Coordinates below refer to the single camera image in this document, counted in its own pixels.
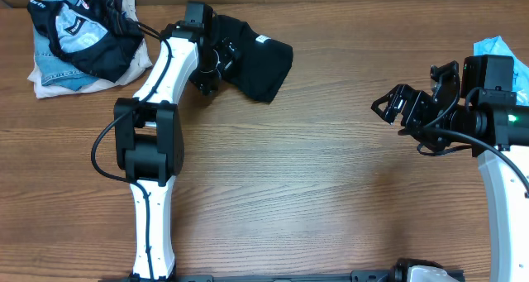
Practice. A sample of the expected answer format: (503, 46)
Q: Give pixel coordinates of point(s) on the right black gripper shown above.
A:
(397, 98)

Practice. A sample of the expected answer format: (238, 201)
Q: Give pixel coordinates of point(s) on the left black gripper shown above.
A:
(229, 51)

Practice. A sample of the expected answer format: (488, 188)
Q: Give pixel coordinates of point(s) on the black t-shirt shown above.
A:
(256, 64)

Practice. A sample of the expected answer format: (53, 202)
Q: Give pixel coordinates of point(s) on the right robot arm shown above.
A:
(473, 107)

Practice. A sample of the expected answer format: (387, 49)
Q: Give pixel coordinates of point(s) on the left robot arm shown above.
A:
(149, 138)

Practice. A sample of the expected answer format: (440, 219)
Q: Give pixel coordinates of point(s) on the folded white cloth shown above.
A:
(141, 60)

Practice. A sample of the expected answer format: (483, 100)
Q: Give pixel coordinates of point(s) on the light blue garment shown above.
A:
(496, 46)

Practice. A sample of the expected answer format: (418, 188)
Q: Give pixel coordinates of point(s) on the black and grey jersey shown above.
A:
(94, 36)

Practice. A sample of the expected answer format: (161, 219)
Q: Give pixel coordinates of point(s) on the folded blue denim jeans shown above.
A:
(53, 77)

